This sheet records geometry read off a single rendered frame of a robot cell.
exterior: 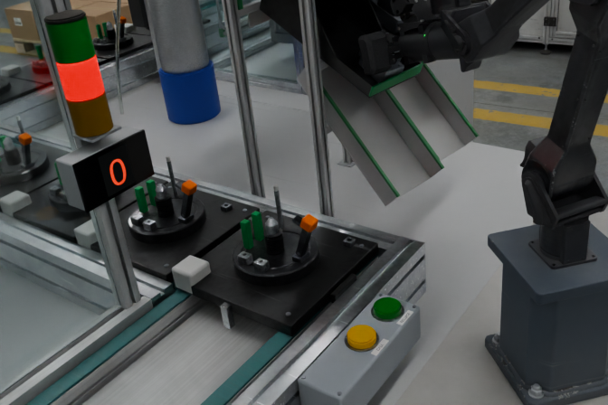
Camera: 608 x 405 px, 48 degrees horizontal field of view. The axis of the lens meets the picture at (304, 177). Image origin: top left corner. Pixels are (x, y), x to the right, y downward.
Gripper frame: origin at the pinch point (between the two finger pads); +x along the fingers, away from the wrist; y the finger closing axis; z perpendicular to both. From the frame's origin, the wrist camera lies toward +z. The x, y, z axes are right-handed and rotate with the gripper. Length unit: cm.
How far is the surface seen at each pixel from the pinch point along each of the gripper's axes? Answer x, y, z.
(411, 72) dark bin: -0.2, -4.1, -5.4
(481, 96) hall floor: 197, -242, -67
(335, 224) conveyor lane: 8.8, 11.2, -28.9
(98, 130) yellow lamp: 2.4, 49.3, -0.9
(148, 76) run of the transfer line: 138, -14, -4
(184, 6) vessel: 85, -7, 15
